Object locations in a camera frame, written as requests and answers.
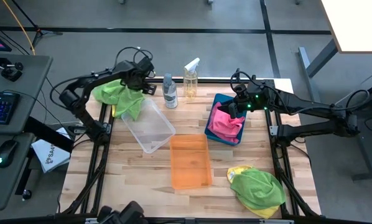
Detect blue plastic bin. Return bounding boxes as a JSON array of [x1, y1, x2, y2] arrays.
[[203, 92, 248, 147]]

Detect orange plastic bin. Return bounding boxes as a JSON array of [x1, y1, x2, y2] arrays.
[[169, 133, 213, 190]]

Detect pink microfiber towel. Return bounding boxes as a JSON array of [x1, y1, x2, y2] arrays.
[[207, 101, 246, 144]]

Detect backlit black keyboard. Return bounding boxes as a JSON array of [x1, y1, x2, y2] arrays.
[[0, 91, 21, 125]]

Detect black computer mouse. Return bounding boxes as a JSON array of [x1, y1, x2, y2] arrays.
[[0, 139, 19, 169]]

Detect clear spray bottle white trigger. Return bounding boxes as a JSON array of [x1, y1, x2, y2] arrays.
[[182, 57, 201, 100]]

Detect black aluminium table frame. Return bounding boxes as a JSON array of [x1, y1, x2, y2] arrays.
[[58, 76, 322, 224]]

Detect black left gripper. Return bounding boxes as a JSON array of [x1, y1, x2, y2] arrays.
[[117, 60, 158, 96]]

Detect black tripod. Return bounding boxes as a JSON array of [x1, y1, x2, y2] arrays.
[[10, 0, 63, 49]]

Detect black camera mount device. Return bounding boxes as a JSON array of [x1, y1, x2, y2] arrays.
[[97, 200, 148, 224]]

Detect black clamp mount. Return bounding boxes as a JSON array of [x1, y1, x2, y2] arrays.
[[0, 57, 24, 83]]

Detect clear plastic bin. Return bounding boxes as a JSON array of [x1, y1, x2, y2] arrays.
[[120, 98, 177, 154]]

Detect yellow cable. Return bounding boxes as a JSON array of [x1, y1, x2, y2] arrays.
[[1, 0, 36, 56]]

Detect gray table leg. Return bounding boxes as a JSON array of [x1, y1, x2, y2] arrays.
[[297, 39, 339, 103]]

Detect gray desk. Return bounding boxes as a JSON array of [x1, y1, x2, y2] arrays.
[[0, 54, 53, 211]]

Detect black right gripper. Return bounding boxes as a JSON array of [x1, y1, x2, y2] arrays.
[[217, 81, 268, 119]]

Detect green microfiber towel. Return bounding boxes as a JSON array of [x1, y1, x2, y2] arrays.
[[91, 79, 146, 121], [230, 167, 287, 211]]

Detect yellow microfiber towel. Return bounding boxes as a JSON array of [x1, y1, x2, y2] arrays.
[[226, 164, 282, 220]]

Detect white table top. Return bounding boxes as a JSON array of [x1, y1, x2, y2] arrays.
[[321, 0, 372, 54]]

